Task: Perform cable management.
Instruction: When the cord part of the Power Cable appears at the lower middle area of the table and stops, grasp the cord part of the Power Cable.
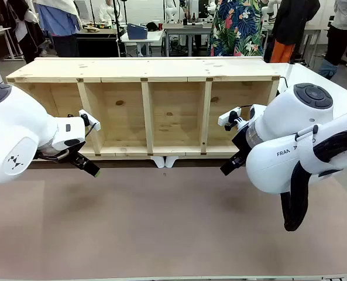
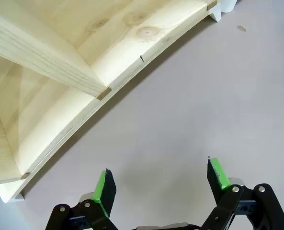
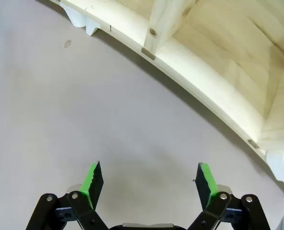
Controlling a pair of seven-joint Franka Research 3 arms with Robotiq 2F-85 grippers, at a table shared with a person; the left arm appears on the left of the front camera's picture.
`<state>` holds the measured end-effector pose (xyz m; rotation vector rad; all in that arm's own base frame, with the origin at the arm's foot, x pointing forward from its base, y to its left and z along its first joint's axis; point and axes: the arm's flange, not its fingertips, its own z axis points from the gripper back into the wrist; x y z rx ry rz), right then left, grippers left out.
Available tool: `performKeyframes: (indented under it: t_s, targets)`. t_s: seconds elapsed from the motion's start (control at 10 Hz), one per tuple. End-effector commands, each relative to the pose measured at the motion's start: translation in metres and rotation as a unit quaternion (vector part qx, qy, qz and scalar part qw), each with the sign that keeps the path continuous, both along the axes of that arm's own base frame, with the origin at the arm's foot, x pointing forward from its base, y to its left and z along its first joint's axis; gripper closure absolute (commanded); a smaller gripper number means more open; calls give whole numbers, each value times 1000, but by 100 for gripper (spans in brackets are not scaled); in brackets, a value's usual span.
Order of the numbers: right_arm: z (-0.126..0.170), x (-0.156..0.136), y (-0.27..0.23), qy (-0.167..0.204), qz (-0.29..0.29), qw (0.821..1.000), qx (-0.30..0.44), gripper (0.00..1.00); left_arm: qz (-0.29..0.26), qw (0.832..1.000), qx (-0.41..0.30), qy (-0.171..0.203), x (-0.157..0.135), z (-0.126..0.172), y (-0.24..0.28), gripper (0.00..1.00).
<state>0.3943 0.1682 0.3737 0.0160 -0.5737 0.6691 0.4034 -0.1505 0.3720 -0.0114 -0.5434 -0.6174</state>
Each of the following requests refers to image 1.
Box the white desk with bin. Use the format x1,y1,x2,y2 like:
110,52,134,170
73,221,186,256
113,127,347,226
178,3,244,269
120,30,165,58

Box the grey lab table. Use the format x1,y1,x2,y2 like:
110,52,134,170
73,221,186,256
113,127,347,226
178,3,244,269
162,22,215,57

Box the person in black clothes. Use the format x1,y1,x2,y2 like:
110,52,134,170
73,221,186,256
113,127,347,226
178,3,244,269
2,0,47,64

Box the wooden four-compartment shelf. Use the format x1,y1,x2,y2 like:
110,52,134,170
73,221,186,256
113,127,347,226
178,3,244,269
5,57,281,160

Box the person with orange trousers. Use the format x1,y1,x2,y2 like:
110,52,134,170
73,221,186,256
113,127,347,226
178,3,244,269
263,0,321,64

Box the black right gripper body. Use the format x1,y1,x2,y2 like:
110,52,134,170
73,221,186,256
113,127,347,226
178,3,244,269
231,128,252,162

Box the person in floral shirt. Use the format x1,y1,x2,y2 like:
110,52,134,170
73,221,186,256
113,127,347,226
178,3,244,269
207,0,265,58

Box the black cabinet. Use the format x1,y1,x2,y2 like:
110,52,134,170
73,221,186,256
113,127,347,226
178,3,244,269
74,28,120,58

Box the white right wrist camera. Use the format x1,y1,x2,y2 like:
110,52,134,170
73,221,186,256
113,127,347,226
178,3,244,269
218,107,246,132

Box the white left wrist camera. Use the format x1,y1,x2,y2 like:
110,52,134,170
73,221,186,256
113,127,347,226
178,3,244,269
78,109,101,132

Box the black tripod stand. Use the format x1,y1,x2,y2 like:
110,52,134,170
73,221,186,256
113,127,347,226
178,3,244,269
111,0,128,58

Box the person in blue shirt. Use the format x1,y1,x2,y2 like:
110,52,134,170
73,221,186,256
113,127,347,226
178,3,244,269
32,0,83,58

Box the blue plastic bin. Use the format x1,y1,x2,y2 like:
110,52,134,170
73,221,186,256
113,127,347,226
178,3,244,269
126,23,149,41

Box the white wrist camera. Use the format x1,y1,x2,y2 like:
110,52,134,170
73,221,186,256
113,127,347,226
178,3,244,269
78,109,101,132
218,107,246,132

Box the white side table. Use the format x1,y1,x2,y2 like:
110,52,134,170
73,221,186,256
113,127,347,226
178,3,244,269
271,63,347,125

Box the person in white top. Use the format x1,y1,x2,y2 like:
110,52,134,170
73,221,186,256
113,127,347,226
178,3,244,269
318,0,347,80

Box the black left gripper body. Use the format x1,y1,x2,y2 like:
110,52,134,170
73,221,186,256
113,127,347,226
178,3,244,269
60,145,90,170

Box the black sleeved arm cable bundle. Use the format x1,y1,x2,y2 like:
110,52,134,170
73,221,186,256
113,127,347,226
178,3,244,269
280,124,347,232

